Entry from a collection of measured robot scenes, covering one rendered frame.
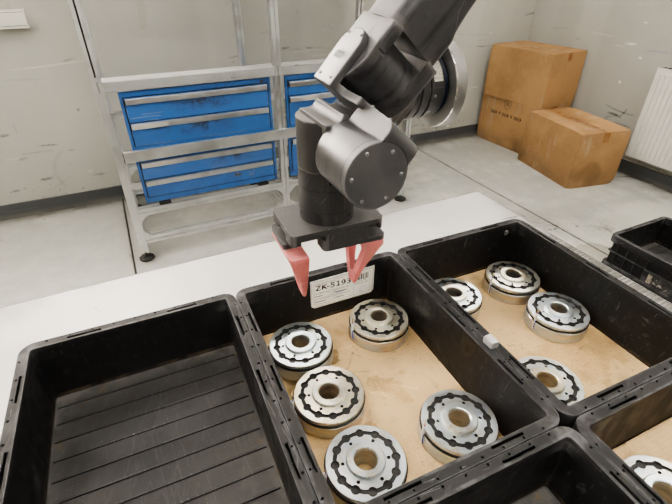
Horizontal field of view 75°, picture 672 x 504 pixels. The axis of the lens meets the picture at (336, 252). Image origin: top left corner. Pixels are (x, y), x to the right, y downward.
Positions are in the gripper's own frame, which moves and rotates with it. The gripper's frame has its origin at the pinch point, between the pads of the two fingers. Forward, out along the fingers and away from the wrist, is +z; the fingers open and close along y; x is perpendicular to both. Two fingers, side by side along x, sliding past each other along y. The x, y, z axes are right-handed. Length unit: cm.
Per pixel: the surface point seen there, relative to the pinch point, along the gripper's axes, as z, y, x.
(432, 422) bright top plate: 20.5, 10.9, -9.8
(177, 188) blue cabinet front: 71, -8, 189
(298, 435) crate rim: 13.2, -7.5, -9.1
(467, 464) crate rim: 13.2, 7.8, -19.5
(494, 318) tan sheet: 23.6, 35.1, 5.5
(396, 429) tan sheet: 23.3, 7.1, -7.3
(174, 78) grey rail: 16, 1, 188
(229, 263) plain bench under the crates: 37, -3, 61
